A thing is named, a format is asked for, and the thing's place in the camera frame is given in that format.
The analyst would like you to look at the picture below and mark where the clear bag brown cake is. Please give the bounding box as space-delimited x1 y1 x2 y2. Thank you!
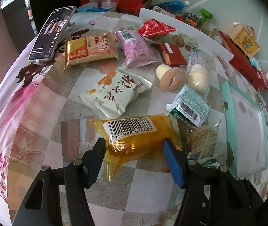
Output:
187 121 220 169

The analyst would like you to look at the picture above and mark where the yellow snack pack with barcode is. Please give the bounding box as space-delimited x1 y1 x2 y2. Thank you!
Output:
88 113 182 181

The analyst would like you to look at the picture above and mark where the white snack bag orange print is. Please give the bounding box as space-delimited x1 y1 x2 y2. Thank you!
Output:
79 67 153 119

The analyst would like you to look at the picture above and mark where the teal silver snack pack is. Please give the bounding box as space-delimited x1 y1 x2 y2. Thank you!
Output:
166 85 210 127

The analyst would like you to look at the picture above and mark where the clear bag round bun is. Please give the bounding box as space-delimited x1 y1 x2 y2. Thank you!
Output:
181 50 210 95

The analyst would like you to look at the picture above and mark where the jelly cup pudding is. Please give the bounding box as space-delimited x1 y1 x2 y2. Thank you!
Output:
155 64 186 92

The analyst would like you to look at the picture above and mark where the orange cream biscuit pack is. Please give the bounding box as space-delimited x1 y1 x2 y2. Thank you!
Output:
64 31 120 70

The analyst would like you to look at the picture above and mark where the pink snack bag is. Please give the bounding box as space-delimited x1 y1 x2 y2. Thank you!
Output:
114 30 157 69

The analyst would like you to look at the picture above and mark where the dark red snack pack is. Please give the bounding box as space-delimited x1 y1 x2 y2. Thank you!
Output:
151 42 188 67

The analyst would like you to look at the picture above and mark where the red triangular snack bag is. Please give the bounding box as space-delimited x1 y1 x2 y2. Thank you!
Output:
138 19 177 40

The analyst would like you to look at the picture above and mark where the green white biscuit pack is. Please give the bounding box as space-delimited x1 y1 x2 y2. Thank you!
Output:
170 108 195 127

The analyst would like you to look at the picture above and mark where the teal rimmed tray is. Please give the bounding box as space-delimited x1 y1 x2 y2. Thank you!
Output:
221 81 268 179

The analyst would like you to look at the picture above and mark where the patterned tablecloth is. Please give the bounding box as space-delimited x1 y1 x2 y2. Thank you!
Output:
0 12 268 225

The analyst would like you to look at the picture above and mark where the smartphone on stand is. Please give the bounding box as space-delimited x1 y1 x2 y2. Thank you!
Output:
28 6 76 65

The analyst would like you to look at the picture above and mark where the large red gift box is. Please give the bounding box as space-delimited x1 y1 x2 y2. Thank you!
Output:
219 31 268 92

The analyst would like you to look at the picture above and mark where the yellow children's day box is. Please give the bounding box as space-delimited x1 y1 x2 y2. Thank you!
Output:
227 22 260 58

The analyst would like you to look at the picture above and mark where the clear plastic container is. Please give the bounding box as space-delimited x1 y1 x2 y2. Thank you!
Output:
77 0 119 13

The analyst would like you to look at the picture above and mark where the pile of toys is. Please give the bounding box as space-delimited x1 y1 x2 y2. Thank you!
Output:
175 11 200 27

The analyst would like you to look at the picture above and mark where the green dumbbell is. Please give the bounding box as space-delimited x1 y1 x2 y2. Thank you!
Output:
198 9 213 28

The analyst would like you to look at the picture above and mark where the small snack card box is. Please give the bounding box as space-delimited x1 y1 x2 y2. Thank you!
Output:
152 6 175 18

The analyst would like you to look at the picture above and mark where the blue bottle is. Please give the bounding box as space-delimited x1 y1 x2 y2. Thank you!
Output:
156 0 190 14

